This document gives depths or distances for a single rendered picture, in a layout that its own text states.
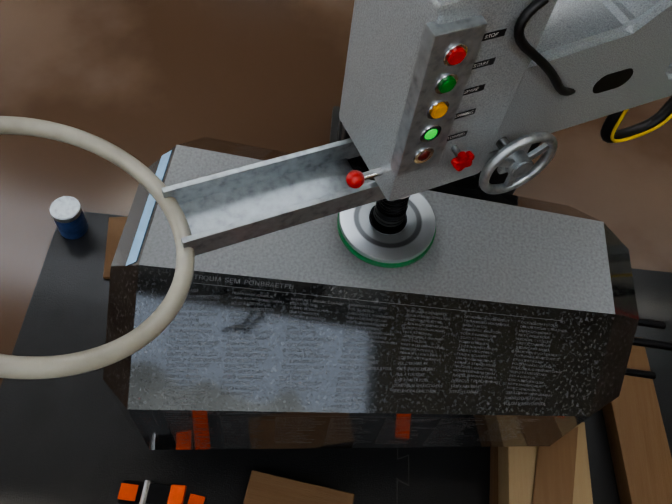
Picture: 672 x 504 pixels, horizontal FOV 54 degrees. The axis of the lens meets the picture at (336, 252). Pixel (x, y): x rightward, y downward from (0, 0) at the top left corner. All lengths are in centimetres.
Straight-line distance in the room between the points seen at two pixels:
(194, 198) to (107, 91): 181
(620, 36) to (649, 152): 200
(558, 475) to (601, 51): 126
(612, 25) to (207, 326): 97
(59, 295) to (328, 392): 120
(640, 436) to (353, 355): 117
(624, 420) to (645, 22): 144
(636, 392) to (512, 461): 57
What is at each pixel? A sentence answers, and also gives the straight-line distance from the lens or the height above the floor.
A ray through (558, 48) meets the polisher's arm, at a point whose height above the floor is 139.
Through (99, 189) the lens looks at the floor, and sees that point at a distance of 265.
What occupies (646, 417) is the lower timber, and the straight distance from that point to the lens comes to 239.
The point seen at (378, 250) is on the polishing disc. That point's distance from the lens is 140.
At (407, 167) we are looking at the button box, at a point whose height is 125.
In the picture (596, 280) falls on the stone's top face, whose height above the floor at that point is 83.
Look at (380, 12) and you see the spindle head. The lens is 102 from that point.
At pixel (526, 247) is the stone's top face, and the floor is 83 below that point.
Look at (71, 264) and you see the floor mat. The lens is 247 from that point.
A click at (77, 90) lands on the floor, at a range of 301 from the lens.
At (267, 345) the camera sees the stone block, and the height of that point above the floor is 72.
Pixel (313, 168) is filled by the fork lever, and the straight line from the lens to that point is 126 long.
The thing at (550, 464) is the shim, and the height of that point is 21.
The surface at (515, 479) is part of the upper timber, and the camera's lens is 202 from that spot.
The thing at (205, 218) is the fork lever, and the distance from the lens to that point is 119.
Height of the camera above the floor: 206
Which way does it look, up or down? 58 degrees down
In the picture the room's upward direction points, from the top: 10 degrees clockwise
